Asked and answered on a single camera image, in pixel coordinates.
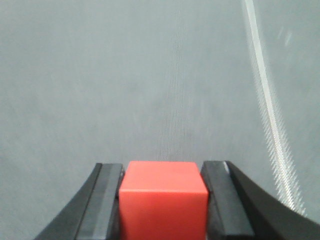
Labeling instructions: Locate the white tape strip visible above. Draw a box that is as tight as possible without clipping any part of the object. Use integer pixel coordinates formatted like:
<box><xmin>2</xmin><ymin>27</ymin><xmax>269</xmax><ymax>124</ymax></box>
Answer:
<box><xmin>241</xmin><ymin>0</ymin><xmax>307</xmax><ymax>217</ymax></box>

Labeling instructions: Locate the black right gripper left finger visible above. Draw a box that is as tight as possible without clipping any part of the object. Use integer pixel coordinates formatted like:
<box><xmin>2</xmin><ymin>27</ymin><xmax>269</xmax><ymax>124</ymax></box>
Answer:
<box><xmin>35</xmin><ymin>163</ymin><xmax>125</xmax><ymax>240</ymax></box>

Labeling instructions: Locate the red magnetic cube block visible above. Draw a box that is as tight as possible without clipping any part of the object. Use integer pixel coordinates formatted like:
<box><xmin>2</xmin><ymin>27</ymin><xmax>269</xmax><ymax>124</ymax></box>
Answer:
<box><xmin>119</xmin><ymin>160</ymin><xmax>209</xmax><ymax>240</ymax></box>

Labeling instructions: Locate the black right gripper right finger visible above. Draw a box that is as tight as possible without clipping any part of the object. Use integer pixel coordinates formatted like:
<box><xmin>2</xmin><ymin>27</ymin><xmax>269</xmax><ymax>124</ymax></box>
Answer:
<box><xmin>200</xmin><ymin>160</ymin><xmax>320</xmax><ymax>240</ymax></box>

